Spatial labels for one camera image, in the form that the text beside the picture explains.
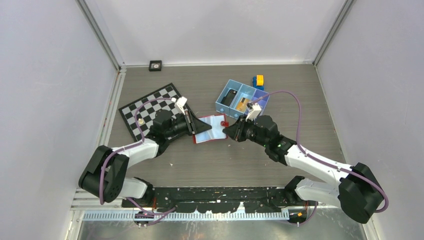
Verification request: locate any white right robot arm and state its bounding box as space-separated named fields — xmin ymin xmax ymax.
xmin=223 ymin=115 xmax=388 ymax=224

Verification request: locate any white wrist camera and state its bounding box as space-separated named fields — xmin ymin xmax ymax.
xmin=171 ymin=96 xmax=188 ymax=115
xmin=246 ymin=102 xmax=262 ymax=121

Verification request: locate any orange card in drawer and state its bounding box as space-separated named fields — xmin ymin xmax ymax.
xmin=235 ymin=97 xmax=250 ymax=113

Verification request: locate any purple drawer box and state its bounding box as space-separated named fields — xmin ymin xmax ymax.
xmin=251 ymin=89 xmax=270 ymax=115

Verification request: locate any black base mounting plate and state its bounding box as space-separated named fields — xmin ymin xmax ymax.
xmin=121 ymin=183 xmax=316 ymax=214

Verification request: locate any red leather card holder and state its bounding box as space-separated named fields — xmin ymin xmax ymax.
xmin=192 ymin=114 xmax=229 ymax=144

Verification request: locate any black white chessboard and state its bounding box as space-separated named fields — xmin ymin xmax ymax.
xmin=119 ymin=83 xmax=182 ymax=142

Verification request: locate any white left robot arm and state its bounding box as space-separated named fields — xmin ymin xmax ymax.
xmin=78 ymin=110 xmax=212 ymax=207

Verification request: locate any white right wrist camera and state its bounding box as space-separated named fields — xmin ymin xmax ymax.
xmin=246 ymin=102 xmax=262 ymax=121

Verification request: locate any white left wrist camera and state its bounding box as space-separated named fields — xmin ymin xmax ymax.
xmin=171 ymin=96 xmax=188 ymax=115

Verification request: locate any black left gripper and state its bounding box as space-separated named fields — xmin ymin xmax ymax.
xmin=164 ymin=110 xmax=212 ymax=139

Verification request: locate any blue orange toy block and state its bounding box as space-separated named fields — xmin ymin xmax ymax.
xmin=252 ymin=74 xmax=265 ymax=91

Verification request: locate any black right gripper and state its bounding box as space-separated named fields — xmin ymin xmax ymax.
xmin=222 ymin=115 xmax=269 ymax=148

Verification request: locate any black card in drawer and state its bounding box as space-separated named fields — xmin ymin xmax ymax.
xmin=220 ymin=89 xmax=238 ymax=107

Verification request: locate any light blue left drawer box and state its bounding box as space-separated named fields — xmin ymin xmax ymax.
xmin=215 ymin=79 xmax=242 ymax=119

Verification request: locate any light blue drawer box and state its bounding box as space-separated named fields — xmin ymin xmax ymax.
xmin=229 ymin=84 xmax=256 ymax=119
xmin=215 ymin=79 xmax=242 ymax=119

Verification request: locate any light blue middle drawer box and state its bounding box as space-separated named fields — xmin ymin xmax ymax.
xmin=229 ymin=84 xmax=256 ymax=119

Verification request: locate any black square wall socket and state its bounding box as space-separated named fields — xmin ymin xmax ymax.
xmin=148 ymin=60 xmax=163 ymax=72

